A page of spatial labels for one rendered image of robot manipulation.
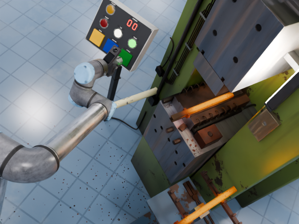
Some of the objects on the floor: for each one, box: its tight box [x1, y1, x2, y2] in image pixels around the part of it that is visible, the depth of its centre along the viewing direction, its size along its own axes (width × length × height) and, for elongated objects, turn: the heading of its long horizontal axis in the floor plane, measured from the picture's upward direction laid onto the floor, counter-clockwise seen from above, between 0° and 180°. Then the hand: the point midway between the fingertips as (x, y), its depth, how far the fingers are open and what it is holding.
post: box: [104, 66, 122, 122], centre depth 229 cm, size 4×4×108 cm
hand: (120, 58), depth 177 cm, fingers closed
